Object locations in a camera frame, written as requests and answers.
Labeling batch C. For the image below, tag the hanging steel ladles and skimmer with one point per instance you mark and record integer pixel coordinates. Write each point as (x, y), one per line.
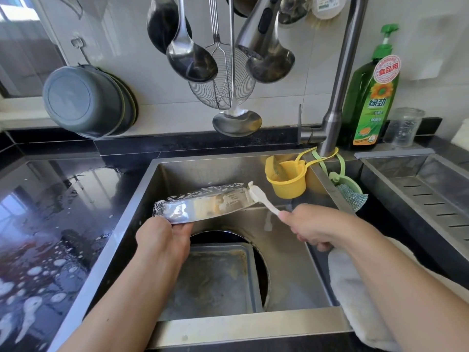
(163, 25)

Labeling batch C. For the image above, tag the stainless steel sink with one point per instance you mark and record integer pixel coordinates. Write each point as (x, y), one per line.
(124, 231)

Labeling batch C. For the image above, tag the white dish rag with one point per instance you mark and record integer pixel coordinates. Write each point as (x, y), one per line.
(359, 297)

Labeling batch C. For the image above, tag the dark green hanging basin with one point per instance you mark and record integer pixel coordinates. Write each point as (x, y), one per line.
(128, 104)

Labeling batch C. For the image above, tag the person's left hand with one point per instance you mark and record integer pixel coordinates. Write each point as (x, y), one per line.
(165, 242)

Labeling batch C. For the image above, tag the white cleaning brush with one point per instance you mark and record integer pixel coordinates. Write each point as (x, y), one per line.
(260, 194)

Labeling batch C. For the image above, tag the round steel basin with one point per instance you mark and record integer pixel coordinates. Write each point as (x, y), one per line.
(205, 203)

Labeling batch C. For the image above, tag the yellow hanging sink cup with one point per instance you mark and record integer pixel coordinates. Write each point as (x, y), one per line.
(286, 179)

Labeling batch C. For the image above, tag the round steel pan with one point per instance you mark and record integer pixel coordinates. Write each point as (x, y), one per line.
(256, 260)

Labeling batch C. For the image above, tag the person's right forearm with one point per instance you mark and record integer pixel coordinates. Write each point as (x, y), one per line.
(410, 293)

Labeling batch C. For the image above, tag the white dish brush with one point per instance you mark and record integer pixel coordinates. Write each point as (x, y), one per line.
(327, 5)

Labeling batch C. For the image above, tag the person's left forearm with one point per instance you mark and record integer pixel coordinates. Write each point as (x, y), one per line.
(121, 311)

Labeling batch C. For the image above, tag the steel soup ladle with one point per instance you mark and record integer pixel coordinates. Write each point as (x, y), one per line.
(192, 60)

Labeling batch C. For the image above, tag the rectangular steel tray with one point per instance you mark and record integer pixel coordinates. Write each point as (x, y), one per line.
(212, 282)

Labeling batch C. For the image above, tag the steel wall hook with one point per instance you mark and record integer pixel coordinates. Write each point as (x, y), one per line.
(80, 49)

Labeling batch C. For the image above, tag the steel gooseneck faucet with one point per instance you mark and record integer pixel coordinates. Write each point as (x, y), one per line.
(341, 69)

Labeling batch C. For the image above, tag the person's right hand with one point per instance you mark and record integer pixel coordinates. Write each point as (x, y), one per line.
(322, 227)

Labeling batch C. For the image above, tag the grey hanging basin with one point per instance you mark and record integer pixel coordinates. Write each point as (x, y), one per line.
(82, 101)

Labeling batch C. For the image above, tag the green hanging sponge holder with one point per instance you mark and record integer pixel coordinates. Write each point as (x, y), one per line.
(348, 190)

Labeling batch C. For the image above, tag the white hanging cloth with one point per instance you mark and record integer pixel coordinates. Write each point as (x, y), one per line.
(80, 3)

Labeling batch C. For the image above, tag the green dish soap bottle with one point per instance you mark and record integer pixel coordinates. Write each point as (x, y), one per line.
(374, 106)

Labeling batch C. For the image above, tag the clear plastic cup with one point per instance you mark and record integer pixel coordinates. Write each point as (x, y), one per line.
(403, 129)

